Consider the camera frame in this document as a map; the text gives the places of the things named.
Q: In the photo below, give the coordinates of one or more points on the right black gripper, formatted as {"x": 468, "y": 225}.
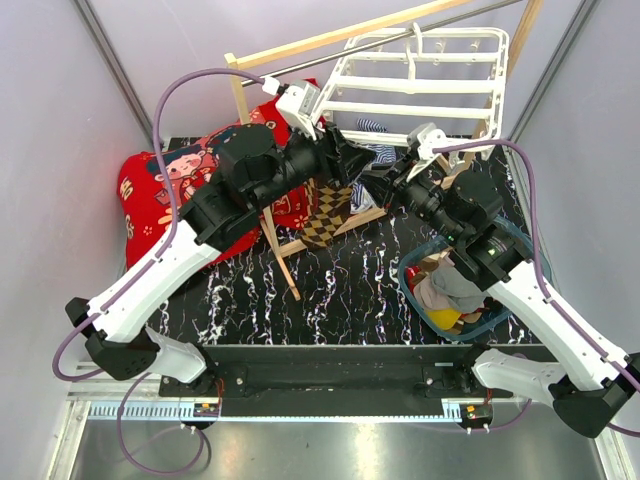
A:
{"x": 398, "y": 186}

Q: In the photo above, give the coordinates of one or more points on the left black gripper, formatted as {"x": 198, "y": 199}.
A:
{"x": 343, "y": 159}

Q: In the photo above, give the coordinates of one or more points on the brown argyle sock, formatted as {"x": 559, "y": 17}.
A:
{"x": 332, "y": 209}

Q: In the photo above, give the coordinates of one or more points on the white plastic clip hanger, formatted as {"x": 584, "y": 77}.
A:
{"x": 393, "y": 80}

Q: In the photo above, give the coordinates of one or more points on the wooden drying rack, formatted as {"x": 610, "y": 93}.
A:
{"x": 400, "y": 19}

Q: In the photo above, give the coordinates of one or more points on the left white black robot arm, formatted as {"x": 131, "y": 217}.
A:
{"x": 253, "y": 173}

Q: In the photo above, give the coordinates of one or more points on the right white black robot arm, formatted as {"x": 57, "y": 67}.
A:
{"x": 591, "y": 379}

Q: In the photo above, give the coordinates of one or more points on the blue striped cloth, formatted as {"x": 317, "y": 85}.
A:
{"x": 361, "y": 200}

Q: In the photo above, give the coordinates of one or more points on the grey sock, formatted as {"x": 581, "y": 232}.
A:
{"x": 443, "y": 287}

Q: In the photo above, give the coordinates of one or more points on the yellow sock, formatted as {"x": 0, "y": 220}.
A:
{"x": 443, "y": 319}

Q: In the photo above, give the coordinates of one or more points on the clear blue plastic bin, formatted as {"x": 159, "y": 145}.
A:
{"x": 470, "y": 327}

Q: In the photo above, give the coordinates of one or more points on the red cartoon pillow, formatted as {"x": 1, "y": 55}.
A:
{"x": 145, "y": 198}

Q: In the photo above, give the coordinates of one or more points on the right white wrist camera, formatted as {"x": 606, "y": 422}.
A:
{"x": 423, "y": 141}

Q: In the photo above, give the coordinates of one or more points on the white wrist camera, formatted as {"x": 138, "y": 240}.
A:
{"x": 295, "y": 103}
{"x": 423, "y": 141}

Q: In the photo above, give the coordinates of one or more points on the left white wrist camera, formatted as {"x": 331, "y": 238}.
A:
{"x": 295, "y": 103}

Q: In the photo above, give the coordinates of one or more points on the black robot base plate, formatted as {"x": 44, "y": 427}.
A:
{"x": 245, "y": 370}

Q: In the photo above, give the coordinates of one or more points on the right vertical aluminium post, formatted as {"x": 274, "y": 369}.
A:
{"x": 567, "y": 41}

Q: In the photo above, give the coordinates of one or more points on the vertical aluminium post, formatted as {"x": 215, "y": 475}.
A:
{"x": 98, "y": 34}
{"x": 567, "y": 41}

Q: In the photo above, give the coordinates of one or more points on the left vertical aluminium post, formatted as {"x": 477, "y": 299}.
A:
{"x": 98, "y": 34}

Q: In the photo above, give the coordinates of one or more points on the aluminium frame rail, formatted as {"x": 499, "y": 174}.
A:
{"x": 103, "y": 387}

